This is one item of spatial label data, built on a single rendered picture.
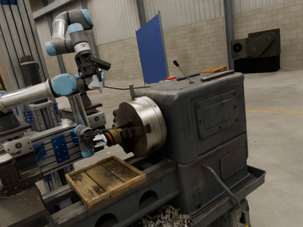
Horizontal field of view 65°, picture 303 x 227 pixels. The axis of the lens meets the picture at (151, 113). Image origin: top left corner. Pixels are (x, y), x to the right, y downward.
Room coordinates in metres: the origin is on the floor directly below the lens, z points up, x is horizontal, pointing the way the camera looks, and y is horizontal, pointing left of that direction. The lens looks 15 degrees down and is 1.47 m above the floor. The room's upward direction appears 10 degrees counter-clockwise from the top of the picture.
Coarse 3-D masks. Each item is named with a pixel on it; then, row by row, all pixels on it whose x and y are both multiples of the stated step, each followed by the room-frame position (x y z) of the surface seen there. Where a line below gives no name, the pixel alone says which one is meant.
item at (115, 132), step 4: (112, 128) 1.18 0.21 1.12; (120, 128) 1.19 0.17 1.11; (108, 132) 1.16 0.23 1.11; (112, 132) 1.14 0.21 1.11; (116, 132) 1.15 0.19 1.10; (108, 136) 1.13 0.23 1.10; (112, 136) 1.13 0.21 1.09; (116, 136) 1.14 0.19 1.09; (120, 136) 1.14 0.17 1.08; (108, 140) 1.12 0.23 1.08; (112, 140) 1.13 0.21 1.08; (116, 140) 1.13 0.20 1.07; (120, 140) 1.15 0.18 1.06; (108, 144) 1.15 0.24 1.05; (112, 144) 1.13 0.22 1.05; (116, 144) 1.15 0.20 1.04
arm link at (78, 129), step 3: (78, 126) 1.36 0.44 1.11; (81, 126) 1.35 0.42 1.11; (84, 126) 1.34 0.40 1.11; (75, 129) 1.37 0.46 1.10; (78, 129) 1.33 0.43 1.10; (81, 129) 1.30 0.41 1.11; (75, 132) 1.35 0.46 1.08; (78, 132) 1.31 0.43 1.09; (78, 135) 1.31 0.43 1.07; (78, 138) 1.33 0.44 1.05
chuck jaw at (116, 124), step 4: (116, 112) 1.26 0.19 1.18; (120, 112) 1.27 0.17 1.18; (116, 116) 1.26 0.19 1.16; (120, 116) 1.25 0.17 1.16; (124, 116) 1.26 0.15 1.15; (116, 120) 1.23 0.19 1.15; (120, 120) 1.23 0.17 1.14; (124, 120) 1.24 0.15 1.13; (116, 124) 1.21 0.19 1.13; (120, 124) 1.21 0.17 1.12; (124, 124) 1.22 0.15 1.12; (128, 124) 1.25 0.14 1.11; (116, 128) 1.20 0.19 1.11
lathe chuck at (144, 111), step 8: (120, 104) 1.28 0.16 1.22; (128, 104) 1.21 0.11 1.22; (136, 104) 1.18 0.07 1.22; (144, 104) 1.19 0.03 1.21; (128, 112) 1.22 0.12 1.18; (136, 112) 1.15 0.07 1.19; (144, 112) 1.15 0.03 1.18; (152, 112) 1.16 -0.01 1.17; (128, 120) 1.23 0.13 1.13; (136, 120) 1.16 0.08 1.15; (144, 120) 1.12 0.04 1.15; (152, 120) 1.14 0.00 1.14; (152, 128) 1.12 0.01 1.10; (160, 128) 1.14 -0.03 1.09; (136, 136) 1.19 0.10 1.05; (144, 136) 1.12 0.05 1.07; (152, 136) 1.11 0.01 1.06; (160, 136) 1.14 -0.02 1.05; (136, 144) 1.20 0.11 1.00; (144, 144) 1.13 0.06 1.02; (152, 144) 1.12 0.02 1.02; (160, 144) 1.16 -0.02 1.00; (136, 152) 1.22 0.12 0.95; (144, 152) 1.14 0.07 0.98
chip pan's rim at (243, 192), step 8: (248, 168) 1.48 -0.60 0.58; (256, 168) 1.44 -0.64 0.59; (256, 176) 1.43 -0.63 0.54; (264, 176) 1.37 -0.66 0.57; (240, 184) 1.35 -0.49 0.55; (256, 184) 1.32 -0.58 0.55; (240, 192) 1.23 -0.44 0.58; (248, 192) 1.28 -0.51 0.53; (216, 200) 1.23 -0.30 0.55; (232, 200) 1.19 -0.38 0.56; (240, 200) 1.24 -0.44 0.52; (208, 208) 1.19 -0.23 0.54; (216, 208) 1.13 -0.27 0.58; (224, 208) 1.16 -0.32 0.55; (208, 216) 1.09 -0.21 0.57; (216, 216) 1.12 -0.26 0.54; (200, 224) 1.05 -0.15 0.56; (208, 224) 1.08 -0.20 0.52
